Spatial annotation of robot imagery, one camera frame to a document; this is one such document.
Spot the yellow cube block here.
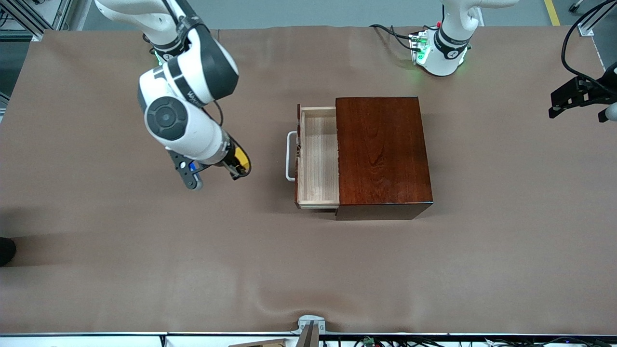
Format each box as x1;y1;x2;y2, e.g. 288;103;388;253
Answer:
234;147;250;174

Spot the light wood drawer white handle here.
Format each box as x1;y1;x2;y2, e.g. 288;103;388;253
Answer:
286;104;341;210

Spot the yellow floor tape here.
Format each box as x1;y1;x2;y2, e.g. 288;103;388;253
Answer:
544;0;563;27

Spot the brown table cover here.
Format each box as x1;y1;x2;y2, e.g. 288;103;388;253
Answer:
0;25;617;336

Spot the dark brown wooden cabinet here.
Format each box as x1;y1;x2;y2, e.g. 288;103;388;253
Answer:
335;96;434;221

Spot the brown cardboard piece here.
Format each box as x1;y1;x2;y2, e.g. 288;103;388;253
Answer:
228;338;288;347

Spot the black camera cable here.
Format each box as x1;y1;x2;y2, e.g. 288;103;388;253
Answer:
201;98;224;128
561;0;617;90

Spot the aluminium frame profile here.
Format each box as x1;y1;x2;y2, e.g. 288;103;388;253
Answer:
569;0;617;37
0;0;73;41

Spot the grey metal clamp mount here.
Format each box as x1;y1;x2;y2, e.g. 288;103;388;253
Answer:
291;315;327;347

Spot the black base cable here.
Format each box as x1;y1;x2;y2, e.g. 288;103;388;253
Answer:
386;27;417;52
369;23;414;40

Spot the white table edge rail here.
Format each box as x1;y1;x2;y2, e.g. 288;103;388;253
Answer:
0;332;617;347

